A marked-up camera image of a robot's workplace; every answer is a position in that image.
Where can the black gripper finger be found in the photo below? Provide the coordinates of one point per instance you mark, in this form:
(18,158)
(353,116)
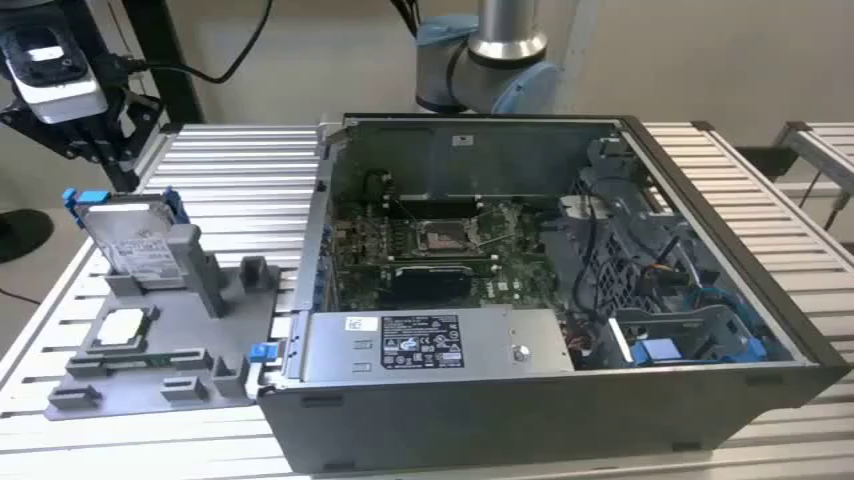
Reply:
(46,135)
(142,117)

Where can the hard disk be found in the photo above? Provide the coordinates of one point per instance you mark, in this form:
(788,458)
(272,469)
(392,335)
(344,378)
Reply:
(133,235)

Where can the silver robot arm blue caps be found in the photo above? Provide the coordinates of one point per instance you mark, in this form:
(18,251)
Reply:
(507,25)

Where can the black round chair base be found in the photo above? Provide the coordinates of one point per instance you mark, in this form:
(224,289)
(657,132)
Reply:
(22,235)

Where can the silver CPU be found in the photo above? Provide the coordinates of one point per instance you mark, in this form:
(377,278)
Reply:
(120,327)

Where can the grey parts rack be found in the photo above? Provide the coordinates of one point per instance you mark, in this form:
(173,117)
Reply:
(180,335)

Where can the thin metal locking lever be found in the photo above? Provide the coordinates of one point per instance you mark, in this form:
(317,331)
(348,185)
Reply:
(496,239)
(408,211)

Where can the black RAM slots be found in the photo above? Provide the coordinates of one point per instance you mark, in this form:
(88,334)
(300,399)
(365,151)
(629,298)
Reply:
(440,259)
(433,202)

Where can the green RAM stick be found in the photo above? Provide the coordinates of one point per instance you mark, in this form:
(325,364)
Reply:
(146,357)

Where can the blue case latch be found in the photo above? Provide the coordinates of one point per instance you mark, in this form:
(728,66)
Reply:
(260,351)

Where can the CPU socket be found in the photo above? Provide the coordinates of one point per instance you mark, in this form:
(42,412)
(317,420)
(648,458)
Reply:
(443,242)

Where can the silver power supply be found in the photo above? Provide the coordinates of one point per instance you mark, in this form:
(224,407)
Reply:
(327,350)

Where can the black graphics card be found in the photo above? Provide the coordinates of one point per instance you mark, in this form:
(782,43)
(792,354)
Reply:
(429,287)

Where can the green motherboard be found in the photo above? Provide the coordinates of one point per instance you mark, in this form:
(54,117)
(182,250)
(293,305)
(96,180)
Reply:
(520,285)

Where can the dark grey PC case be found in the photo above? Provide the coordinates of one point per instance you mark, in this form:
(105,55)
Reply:
(467,425)

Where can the grey drive cage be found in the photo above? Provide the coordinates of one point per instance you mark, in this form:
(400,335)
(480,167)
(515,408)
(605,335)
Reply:
(667,317)

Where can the blue bay carrier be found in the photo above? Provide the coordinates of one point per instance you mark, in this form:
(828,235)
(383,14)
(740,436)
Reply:
(656,350)

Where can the aluminium side table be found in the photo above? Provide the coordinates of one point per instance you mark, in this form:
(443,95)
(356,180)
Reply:
(827,145)

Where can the black stand post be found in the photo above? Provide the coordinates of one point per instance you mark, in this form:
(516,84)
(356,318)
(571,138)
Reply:
(166,60)

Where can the silver metal bracket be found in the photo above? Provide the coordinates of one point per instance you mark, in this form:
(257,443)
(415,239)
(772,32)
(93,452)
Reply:
(575,207)

